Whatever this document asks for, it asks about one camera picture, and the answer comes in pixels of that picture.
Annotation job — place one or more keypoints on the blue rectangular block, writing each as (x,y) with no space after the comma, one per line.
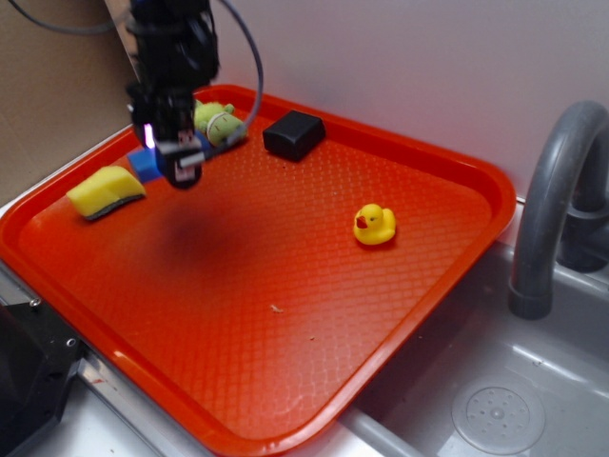
(143,163)

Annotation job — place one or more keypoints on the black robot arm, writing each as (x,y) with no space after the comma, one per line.
(177,53)

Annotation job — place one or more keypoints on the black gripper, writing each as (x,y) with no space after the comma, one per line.
(169,112)

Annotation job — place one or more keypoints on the yellow rubber duck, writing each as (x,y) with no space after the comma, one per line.
(374,225)

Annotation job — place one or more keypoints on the yellow sponge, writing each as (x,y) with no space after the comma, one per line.
(104,191)

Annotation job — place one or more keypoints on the grey toy faucet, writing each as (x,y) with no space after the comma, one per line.
(565,216)

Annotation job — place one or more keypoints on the green plush frog toy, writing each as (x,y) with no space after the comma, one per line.
(214,113)

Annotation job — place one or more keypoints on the red plastic tray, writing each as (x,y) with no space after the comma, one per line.
(245,307)

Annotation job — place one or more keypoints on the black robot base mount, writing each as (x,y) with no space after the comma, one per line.
(40,354)

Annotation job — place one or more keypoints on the grey toy sink basin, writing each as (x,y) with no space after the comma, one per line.
(476,380)

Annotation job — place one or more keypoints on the black rectangular box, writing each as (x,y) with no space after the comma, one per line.
(294,135)

